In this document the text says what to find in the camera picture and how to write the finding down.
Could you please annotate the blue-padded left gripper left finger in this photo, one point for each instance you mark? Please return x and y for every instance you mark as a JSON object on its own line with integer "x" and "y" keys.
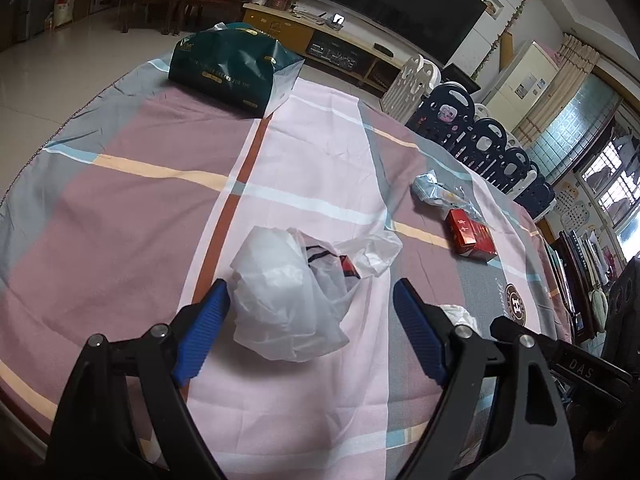
{"x": 93, "y": 430}

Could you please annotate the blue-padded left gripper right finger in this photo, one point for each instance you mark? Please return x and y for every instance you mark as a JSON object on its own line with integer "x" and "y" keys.
{"x": 526, "y": 435}

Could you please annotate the white tissue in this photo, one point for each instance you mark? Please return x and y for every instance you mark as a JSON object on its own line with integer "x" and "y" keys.
{"x": 458, "y": 315}

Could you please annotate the white plastic bag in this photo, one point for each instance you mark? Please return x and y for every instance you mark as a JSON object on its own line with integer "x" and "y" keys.
{"x": 290, "y": 291}

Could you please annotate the red cigarette box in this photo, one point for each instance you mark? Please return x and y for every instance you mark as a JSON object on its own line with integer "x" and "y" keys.
{"x": 472, "y": 239}

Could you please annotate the clear crumpled plastic wrapper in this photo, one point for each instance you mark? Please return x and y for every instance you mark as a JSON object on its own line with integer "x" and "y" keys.
{"x": 429, "y": 190}

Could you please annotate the white air conditioner cabinet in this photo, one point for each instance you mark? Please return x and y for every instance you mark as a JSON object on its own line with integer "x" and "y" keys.
{"x": 520, "y": 85}

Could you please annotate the white plastic chair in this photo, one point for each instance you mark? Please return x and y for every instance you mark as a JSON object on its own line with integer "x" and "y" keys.
{"x": 417, "y": 78}

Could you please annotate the dark green gift bag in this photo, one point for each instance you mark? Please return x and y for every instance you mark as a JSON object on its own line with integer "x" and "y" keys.
{"x": 237, "y": 64}

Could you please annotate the wooden tv cabinet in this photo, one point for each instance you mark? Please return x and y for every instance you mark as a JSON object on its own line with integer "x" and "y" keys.
{"x": 335, "y": 52}

